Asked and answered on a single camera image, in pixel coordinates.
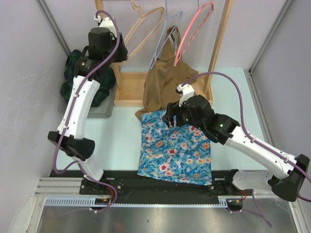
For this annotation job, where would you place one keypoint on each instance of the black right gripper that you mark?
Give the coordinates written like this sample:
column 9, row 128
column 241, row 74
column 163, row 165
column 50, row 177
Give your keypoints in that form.
column 173, row 109

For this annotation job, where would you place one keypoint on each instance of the blue floral garment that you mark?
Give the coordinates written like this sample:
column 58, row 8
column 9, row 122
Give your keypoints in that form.
column 178, row 154

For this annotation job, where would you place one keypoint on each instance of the tan brown skirt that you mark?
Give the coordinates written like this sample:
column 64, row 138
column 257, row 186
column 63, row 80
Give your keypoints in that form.
column 163, row 79

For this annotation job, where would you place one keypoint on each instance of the light blue wire hanger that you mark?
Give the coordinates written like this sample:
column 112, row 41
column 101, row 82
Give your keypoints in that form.
column 164, row 37

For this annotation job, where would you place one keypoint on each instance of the beige wooden hanger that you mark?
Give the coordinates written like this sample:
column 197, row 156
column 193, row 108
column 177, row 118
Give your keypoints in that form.
column 141, row 24

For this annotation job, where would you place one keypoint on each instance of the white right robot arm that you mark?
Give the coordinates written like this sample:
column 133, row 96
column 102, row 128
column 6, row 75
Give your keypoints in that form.
column 288, row 171

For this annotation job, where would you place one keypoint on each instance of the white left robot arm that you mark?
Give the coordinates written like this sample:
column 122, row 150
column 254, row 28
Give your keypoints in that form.
column 104, row 47

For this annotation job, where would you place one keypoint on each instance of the pink plastic hanger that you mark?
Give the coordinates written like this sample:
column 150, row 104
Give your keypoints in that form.
column 194, row 27

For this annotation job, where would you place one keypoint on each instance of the wooden clothes rack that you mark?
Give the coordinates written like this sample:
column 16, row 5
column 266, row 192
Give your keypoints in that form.
column 131, row 75

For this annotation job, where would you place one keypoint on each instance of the grey plastic bin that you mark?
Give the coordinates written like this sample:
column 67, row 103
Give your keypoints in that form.
column 103, row 111

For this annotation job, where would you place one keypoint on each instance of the green plaid garment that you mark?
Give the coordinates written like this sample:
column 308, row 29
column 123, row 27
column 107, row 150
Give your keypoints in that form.
column 104, row 89

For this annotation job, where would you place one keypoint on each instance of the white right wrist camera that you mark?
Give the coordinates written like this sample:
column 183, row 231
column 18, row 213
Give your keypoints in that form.
column 185, row 91

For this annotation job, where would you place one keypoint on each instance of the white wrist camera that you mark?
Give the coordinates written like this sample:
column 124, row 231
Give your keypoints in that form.
column 185, row 91
column 105, row 23

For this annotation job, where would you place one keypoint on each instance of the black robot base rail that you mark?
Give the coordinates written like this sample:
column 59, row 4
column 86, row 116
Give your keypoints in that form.
column 134, row 189

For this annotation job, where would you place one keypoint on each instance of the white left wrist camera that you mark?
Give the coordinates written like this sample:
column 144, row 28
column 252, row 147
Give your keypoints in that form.
column 105, row 23

